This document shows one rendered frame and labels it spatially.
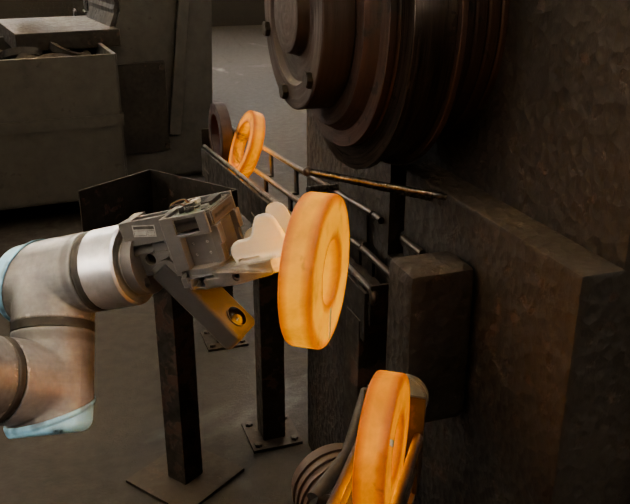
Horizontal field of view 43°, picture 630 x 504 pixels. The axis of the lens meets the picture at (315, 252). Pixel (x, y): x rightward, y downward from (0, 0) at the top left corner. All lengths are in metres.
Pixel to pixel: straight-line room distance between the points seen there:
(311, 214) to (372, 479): 0.27
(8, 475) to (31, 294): 1.26
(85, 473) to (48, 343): 1.21
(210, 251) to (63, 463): 1.38
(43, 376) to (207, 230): 0.23
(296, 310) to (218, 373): 1.68
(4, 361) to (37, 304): 0.09
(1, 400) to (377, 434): 0.37
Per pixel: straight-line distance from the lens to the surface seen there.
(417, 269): 1.08
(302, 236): 0.73
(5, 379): 0.83
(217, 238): 0.80
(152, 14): 4.08
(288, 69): 1.25
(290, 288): 0.73
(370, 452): 0.81
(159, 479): 2.00
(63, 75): 3.54
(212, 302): 0.85
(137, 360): 2.52
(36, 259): 0.91
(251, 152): 2.06
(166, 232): 0.81
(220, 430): 2.16
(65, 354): 0.88
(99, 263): 0.85
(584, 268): 0.94
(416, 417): 0.95
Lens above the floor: 1.22
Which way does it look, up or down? 22 degrees down
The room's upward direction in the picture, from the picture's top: straight up
